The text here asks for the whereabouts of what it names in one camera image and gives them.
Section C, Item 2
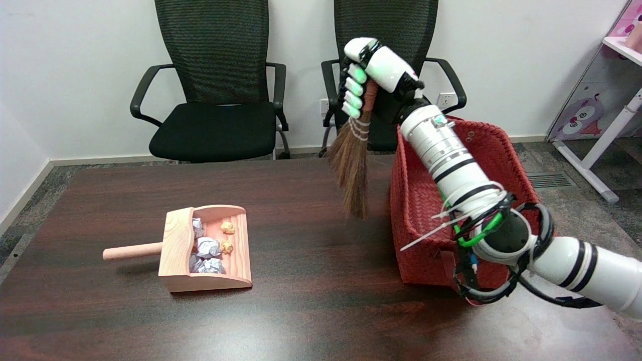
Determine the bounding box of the wooden dustpan with handle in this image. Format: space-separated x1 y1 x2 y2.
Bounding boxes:
102 205 253 293

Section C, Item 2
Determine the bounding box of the black mesh office chair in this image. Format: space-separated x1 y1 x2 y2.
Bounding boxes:
129 0 291 163
320 0 467 158

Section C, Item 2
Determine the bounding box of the green robot cable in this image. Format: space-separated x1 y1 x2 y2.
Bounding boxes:
441 193 504 248

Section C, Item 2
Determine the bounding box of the white pink owl print shelf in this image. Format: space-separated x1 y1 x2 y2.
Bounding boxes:
546 0 642 204

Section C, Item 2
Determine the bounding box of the long white zip tie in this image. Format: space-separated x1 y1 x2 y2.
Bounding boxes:
400 211 462 251

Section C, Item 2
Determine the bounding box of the grey floor vent grille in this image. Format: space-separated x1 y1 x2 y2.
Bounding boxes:
524 171 577 190

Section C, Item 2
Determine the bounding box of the red woven basket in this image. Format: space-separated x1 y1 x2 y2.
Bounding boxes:
390 115 557 306

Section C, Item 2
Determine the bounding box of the brown straw hand broom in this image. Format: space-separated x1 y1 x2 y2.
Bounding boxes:
327 81 379 220

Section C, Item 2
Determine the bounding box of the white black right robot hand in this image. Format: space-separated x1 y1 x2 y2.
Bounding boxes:
337 37 429 123

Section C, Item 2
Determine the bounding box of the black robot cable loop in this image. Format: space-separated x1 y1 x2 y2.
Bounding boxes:
453 193 602 309

